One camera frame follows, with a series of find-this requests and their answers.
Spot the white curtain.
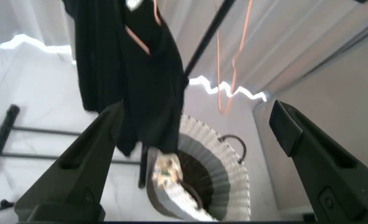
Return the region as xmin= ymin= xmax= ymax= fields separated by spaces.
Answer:
xmin=0 ymin=0 xmax=368 ymax=102

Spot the white laundry basket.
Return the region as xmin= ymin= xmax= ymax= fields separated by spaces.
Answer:
xmin=145 ymin=114 xmax=252 ymax=222

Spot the pink clothes hanger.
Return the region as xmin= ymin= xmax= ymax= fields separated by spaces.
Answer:
xmin=215 ymin=0 xmax=255 ymax=116
xmin=124 ymin=0 xmax=163 ymax=56

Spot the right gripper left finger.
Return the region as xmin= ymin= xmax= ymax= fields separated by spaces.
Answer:
xmin=14 ymin=101 xmax=125 ymax=222

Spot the black clothes rack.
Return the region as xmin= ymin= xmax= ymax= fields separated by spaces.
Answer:
xmin=0 ymin=0 xmax=237 ymax=190

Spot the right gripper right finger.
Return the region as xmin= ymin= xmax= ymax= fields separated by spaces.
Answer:
xmin=268 ymin=99 xmax=368 ymax=222

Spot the black garment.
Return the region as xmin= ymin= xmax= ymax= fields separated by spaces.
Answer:
xmin=60 ymin=0 xmax=187 ymax=157

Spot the black cable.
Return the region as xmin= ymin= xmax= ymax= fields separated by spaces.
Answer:
xmin=0 ymin=198 xmax=16 ymax=224

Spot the cream printed garment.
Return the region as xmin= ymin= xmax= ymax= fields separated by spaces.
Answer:
xmin=151 ymin=151 xmax=184 ymax=191

